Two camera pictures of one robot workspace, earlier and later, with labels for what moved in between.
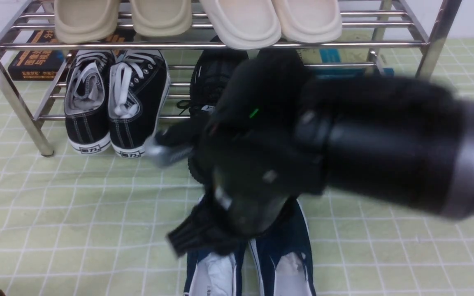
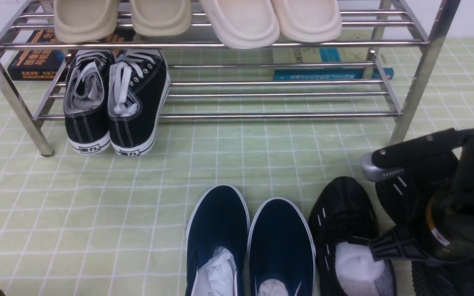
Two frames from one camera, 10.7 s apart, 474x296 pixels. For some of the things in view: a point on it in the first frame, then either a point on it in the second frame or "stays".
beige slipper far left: x=84 y=21 stays
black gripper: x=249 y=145 → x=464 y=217
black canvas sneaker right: x=139 y=82 stays
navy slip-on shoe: x=209 y=274 stays
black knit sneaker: x=209 y=74 → x=343 y=209
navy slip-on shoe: x=282 y=257 stays
